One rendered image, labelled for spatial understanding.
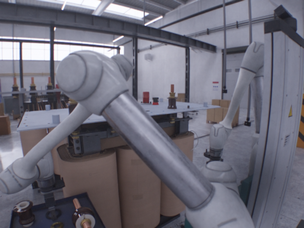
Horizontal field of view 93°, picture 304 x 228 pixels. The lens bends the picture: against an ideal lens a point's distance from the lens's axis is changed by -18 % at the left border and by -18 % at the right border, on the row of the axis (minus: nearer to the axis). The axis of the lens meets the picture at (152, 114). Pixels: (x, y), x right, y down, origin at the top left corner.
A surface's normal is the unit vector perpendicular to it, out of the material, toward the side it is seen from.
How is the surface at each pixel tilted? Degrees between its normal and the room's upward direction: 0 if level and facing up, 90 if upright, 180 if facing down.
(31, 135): 90
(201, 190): 67
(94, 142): 90
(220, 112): 90
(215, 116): 90
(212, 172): 45
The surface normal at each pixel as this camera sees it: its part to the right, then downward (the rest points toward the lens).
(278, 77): -0.85, 0.08
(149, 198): 0.60, 0.12
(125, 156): -0.29, 0.15
